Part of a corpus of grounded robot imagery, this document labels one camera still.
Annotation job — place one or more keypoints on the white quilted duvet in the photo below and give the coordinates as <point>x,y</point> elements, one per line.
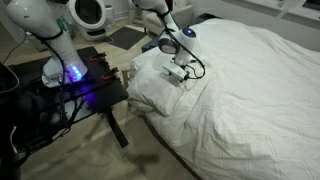
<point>253,100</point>

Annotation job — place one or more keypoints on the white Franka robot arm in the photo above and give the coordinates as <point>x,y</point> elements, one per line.
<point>43,23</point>

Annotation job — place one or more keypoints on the mattress with white sheet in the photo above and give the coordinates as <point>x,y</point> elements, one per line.
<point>143,58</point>

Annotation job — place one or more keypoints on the blue hard-shell suitcase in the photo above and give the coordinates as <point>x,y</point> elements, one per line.
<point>150,46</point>

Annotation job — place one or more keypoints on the orange black clamp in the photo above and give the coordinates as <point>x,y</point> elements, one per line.
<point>97,57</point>
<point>110,74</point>

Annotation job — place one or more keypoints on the black robot table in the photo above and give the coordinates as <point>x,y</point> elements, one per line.
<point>100,90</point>

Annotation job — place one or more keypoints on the dark floor mat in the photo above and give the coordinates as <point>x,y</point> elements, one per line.
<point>126,37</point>

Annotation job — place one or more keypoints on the white armchair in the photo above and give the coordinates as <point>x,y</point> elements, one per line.
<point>181,15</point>

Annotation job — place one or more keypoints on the small white bin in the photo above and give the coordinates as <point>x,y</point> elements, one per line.
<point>110,15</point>

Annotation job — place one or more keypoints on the round white appliance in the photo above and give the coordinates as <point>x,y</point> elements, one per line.
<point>87,16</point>

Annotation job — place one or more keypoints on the black equipment case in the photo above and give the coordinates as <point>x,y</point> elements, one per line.
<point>6,110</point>

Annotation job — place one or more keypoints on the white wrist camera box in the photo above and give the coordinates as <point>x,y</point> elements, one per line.
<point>174,70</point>

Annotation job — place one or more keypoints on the light wooden bed frame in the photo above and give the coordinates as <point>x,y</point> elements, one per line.
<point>126,78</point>

